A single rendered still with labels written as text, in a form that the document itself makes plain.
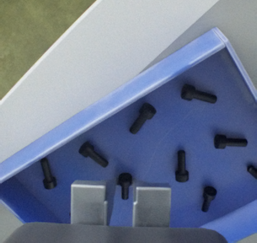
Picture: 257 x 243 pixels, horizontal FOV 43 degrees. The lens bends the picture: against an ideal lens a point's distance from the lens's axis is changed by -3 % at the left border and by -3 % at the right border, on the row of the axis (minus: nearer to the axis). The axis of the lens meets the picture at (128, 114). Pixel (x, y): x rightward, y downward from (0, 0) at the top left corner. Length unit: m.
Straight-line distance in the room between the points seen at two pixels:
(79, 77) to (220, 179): 0.09
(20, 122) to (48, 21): 0.95
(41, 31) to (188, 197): 0.99
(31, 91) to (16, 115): 0.02
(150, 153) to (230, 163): 0.04
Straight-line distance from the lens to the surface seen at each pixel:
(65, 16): 1.10
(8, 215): 0.22
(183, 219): 0.20
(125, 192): 0.18
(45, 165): 0.18
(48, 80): 0.16
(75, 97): 0.16
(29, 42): 1.15
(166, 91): 0.15
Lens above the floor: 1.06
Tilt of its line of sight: 62 degrees down
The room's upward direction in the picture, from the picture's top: 176 degrees counter-clockwise
